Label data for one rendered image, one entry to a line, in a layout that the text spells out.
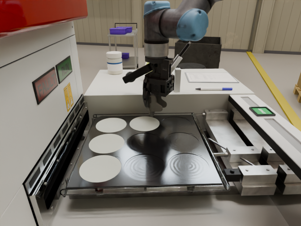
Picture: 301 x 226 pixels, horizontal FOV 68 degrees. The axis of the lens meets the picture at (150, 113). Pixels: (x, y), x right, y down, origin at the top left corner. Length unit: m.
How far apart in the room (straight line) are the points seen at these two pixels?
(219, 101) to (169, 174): 0.42
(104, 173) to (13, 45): 0.32
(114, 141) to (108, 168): 0.12
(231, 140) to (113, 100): 0.42
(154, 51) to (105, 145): 0.30
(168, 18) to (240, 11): 6.57
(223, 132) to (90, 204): 0.46
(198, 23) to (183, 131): 0.32
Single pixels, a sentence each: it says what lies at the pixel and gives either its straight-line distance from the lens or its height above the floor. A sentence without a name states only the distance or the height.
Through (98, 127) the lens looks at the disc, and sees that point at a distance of 0.74.
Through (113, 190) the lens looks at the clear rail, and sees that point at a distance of 0.51.
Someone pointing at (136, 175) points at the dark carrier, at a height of 0.90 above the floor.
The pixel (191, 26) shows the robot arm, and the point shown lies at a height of 1.21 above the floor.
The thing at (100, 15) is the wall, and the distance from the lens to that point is 7.99.
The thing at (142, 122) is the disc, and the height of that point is 0.90.
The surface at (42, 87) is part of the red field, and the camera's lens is 0.52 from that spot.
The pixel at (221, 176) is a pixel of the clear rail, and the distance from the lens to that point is 0.56.
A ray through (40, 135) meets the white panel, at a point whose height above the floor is 1.01.
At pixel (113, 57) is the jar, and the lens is 1.04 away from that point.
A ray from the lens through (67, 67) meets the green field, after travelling 0.68.
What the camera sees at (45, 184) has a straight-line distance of 0.52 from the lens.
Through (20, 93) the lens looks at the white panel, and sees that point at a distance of 0.45.
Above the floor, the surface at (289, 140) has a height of 0.96.
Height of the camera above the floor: 1.26
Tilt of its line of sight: 26 degrees down
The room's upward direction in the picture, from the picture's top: straight up
